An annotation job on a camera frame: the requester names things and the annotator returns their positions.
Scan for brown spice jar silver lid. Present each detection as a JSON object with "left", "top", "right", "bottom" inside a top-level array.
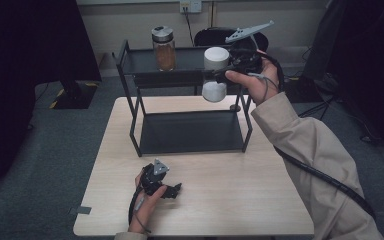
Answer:
[{"left": 151, "top": 25, "right": 177, "bottom": 72}]

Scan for person's left hand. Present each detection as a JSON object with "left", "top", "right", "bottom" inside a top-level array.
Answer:
[{"left": 128, "top": 168, "right": 168, "bottom": 234}]

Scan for black floor cables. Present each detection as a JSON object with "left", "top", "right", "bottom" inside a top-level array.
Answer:
[{"left": 294, "top": 95, "right": 376, "bottom": 148}]

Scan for person's right hand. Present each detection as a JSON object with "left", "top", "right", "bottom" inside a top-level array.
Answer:
[{"left": 224, "top": 49, "right": 281, "bottom": 106}]

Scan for grey tape piece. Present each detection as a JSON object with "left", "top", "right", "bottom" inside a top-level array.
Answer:
[{"left": 69, "top": 205, "right": 93, "bottom": 216}]

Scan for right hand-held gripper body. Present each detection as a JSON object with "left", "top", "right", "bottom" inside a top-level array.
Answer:
[{"left": 224, "top": 19, "right": 275, "bottom": 77}]

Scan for black chair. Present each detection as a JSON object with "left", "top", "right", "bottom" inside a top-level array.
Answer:
[{"left": 193, "top": 27, "right": 270, "bottom": 52}]

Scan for black stand with striped base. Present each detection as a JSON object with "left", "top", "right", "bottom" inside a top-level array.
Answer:
[
  {"left": 49, "top": 77, "right": 100, "bottom": 110},
  {"left": 281, "top": 0, "right": 348, "bottom": 104}
]

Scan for black metal two-tier rack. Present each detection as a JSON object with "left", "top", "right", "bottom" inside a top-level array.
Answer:
[{"left": 112, "top": 39, "right": 264, "bottom": 158}]

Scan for white wall outlet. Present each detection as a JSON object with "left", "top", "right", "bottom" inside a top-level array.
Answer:
[{"left": 179, "top": 0, "right": 203, "bottom": 14}]

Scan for left hand-held gripper black cable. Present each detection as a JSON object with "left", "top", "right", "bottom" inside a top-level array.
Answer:
[{"left": 128, "top": 186, "right": 153, "bottom": 234}]

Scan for right hand-held gripper black cable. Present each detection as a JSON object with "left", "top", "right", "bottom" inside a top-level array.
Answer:
[{"left": 246, "top": 52, "right": 378, "bottom": 221}]

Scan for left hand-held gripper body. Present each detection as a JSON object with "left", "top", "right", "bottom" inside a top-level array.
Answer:
[{"left": 139, "top": 158, "right": 171, "bottom": 197}]

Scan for hand-held gripper black cable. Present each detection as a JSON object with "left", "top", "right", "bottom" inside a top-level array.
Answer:
[
  {"left": 128, "top": 186, "right": 153, "bottom": 234},
  {"left": 246, "top": 52, "right": 378, "bottom": 221}
]

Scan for dark curtain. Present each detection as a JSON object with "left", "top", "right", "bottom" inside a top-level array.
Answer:
[
  {"left": 0, "top": 0, "right": 103, "bottom": 192},
  {"left": 326, "top": 0, "right": 384, "bottom": 165}
]

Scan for white powder jar grey lid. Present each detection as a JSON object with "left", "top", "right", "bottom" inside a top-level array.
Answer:
[{"left": 201, "top": 46, "right": 231, "bottom": 103}]

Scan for black wall power cable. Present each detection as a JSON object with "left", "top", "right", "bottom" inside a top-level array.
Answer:
[{"left": 183, "top": 7, "right": 196, "bottom": 48}]

